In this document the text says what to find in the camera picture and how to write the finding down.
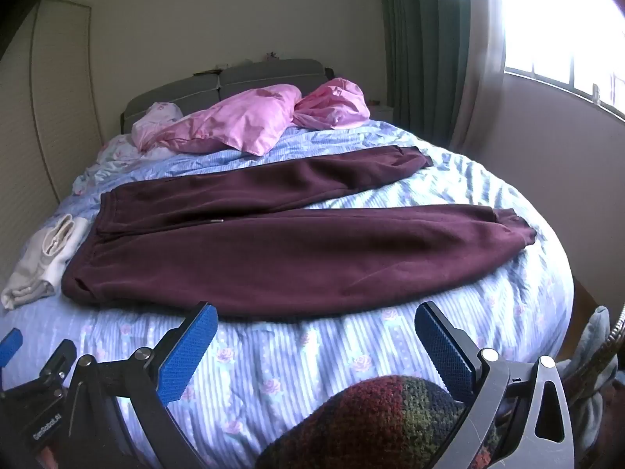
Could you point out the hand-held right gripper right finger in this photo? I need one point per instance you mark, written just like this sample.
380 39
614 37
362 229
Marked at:
444 351

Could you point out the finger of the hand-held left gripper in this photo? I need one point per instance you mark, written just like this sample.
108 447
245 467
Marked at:
58 361
12 344

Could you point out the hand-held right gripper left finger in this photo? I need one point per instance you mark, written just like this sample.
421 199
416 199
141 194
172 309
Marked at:
188 354

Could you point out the maroon fleece pants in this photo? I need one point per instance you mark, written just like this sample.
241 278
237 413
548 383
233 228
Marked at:
293 254

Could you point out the cream folded garment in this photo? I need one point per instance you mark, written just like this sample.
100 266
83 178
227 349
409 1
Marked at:
44 264

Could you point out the multicolour knitted cloth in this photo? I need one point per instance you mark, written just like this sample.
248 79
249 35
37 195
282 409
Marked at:
371 425

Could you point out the grey blue cloth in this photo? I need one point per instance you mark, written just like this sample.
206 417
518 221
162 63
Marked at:
593 337

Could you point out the pink satin quilt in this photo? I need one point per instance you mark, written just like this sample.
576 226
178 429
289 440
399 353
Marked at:
234 117

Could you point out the white floral pillow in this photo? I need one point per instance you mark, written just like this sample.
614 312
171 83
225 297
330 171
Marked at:
156 113

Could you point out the white wardrobe door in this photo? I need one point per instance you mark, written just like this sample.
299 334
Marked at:
63 83

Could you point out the bright pink crumpled cloth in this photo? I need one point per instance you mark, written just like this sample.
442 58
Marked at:
332 102

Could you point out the green curtain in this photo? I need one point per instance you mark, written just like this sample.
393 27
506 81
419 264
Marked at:
429 34

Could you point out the window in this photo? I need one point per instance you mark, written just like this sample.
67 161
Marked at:
561 19

